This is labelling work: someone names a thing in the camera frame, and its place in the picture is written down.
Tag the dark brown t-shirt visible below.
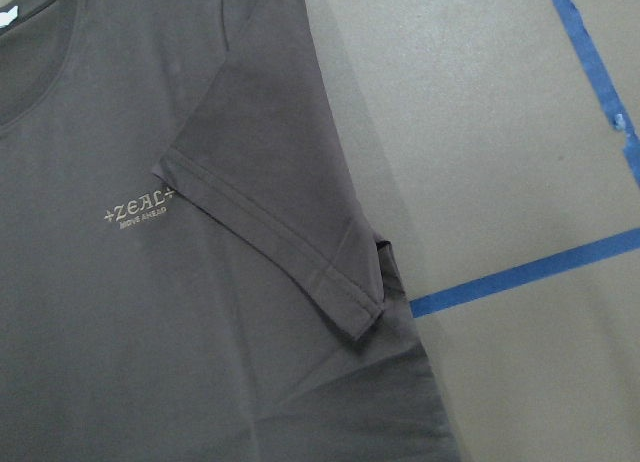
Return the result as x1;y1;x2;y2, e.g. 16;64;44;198
1;0;459;461

